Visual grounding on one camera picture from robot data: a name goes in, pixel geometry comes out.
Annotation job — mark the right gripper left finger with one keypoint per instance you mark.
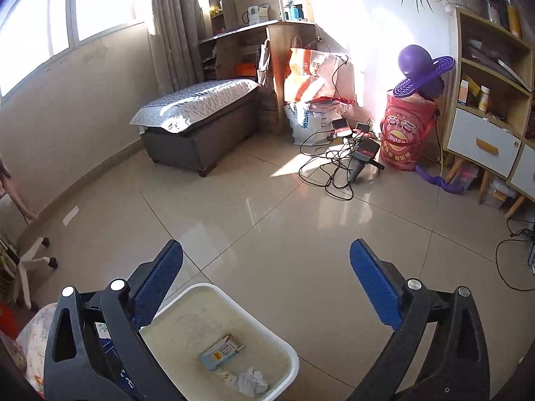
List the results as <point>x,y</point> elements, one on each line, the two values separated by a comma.
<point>94,349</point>

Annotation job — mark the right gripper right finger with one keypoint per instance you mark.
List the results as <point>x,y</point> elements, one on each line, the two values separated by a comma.
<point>456,366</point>

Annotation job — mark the white plastic trash bin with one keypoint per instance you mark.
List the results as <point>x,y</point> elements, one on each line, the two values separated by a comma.
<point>196,320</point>

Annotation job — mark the floral white tablecloth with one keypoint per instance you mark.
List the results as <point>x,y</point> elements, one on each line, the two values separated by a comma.
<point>33,342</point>

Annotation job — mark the small blue white carton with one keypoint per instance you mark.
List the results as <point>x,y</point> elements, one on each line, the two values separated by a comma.
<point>221,351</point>

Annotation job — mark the white paper on floor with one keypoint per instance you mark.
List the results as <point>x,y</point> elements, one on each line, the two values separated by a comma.
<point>70,216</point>

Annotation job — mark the white office chair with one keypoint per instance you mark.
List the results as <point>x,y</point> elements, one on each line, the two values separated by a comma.
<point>27,262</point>

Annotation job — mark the crumpled white tissue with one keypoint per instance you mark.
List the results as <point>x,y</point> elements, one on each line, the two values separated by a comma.
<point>251,383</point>

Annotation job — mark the dark grey storage ottoman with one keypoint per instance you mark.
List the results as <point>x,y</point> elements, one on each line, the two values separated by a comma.
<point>203,144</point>

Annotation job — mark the black handheld device on floor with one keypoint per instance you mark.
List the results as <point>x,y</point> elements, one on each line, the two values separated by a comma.
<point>364,153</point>

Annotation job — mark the red printed snack barrel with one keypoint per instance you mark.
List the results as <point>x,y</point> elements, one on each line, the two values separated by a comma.
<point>406,124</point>

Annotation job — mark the wooden cabinet white drawers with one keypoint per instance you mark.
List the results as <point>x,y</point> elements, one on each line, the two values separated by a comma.
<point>490,106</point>

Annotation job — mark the patterned white ottoman cover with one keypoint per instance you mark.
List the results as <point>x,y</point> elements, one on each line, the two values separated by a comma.
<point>180,110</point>

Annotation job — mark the white blue plastic bag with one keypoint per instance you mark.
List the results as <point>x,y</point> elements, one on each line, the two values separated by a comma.
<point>311,122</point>

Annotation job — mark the purple ball balance toy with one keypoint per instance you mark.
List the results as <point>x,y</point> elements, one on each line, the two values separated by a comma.
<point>423,74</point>

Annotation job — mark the orange white shopping bag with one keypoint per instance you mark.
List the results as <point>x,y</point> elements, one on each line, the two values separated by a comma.
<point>315,76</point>

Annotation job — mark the grey window curtain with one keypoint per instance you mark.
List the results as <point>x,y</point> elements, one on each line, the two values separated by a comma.
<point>173,40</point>

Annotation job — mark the wooden desk with shelves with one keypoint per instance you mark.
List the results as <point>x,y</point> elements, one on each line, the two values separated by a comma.
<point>255,37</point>

